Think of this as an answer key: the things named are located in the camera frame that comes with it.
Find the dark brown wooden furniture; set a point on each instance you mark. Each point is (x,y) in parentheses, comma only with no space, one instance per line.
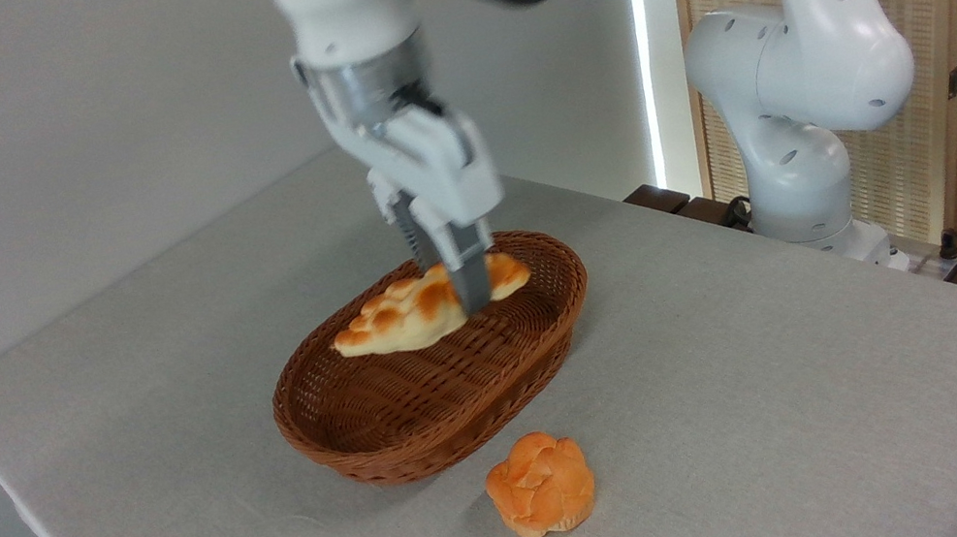
(674,202)

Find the brown oval wicker basket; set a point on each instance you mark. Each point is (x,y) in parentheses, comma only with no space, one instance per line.
(422,396)

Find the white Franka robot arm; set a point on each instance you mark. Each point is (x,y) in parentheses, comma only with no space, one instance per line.
(807,63)

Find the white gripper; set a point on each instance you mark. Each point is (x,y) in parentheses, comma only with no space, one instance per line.
(446,166)

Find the long braided bread loaf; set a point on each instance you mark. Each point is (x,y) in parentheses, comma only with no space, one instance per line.
(399,317)

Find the round orange bread roll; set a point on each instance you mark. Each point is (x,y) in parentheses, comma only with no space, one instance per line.
(541,486)

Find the grey table cloth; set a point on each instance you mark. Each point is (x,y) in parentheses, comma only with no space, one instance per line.
(754,377)

